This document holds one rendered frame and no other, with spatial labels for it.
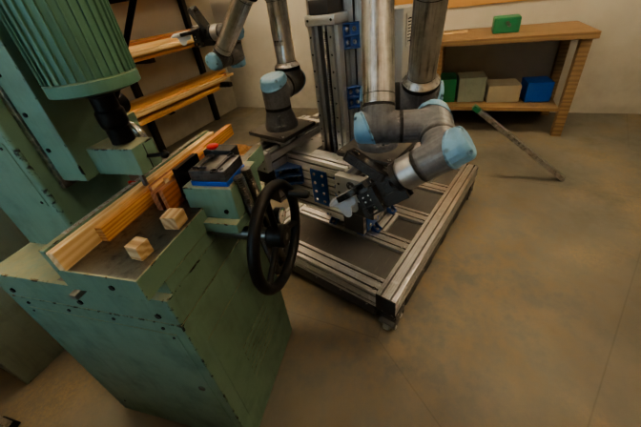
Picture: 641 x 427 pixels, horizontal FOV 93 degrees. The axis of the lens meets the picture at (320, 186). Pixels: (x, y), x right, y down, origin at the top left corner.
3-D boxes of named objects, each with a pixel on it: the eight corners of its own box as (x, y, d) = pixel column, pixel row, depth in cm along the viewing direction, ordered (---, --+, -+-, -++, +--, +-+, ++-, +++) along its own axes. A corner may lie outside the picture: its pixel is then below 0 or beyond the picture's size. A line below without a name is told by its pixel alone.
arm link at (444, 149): (474, 137, 63) (483, 166, 58) (426, 162, 70) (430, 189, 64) (455, 113, 60) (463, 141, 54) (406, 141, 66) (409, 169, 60)
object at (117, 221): (109, 241, 68) (100, 228, 66) (102, 241, 69) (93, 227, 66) (234, 133, 116) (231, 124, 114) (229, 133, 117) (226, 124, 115)
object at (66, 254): (66, 272, 61) (51, 254, 59) (59, 271, 62) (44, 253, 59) (217, 144, 110) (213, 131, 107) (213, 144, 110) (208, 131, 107)
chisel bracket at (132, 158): (147, 181, 73) (131, 149, 68) (101, 179, 76) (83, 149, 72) (166, 166, 78) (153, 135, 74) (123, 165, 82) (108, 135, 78)
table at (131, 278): (189, 310, 57) (176, 289, 54) (69, 290, 65) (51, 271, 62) (290, 159, 106) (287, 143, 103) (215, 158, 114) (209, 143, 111)
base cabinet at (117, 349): (254, 447, 107) (181, 330, 69) (123, 409, 122) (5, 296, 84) (293, 329, 143) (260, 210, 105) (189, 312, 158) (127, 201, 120)
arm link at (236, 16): (263, -33, 102) (218, 78, 134) (279, -32, 110) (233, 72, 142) (237, -57, 101) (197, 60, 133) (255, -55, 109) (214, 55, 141)
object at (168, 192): (172, 213, 75) (161, 191, 71) (168, 213, 75) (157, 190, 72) (221, 164, 95) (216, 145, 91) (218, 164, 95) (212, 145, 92)
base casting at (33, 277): (180, 328, 69) (165, 303, 64) (6, 295, 84) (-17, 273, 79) (258, 209, 105) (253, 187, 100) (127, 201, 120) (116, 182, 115)
